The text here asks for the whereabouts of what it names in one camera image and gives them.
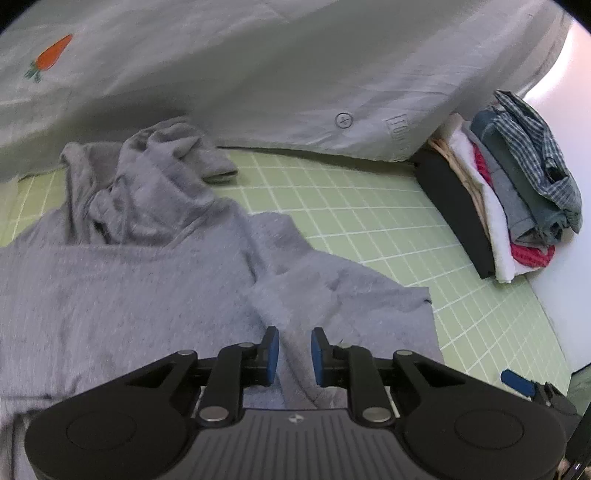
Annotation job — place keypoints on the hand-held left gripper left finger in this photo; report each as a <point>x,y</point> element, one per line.
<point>272,355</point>

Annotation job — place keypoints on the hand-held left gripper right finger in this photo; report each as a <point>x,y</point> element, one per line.
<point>316,355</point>

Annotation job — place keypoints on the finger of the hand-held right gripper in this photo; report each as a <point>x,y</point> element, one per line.
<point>517,381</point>

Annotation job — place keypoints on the grey zip hoodie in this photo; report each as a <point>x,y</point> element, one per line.
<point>138,277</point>

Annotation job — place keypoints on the stack of folded clothes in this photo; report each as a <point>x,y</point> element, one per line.
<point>521,184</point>

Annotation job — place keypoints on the pale green fabric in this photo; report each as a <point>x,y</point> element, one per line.
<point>580,383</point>

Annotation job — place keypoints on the green grid cutting mat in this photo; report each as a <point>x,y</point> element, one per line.
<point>346,207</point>

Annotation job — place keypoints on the black folded cloth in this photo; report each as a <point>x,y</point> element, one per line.
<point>452,203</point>

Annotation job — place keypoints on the person's pale grey shirt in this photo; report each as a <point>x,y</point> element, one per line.
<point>277,60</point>

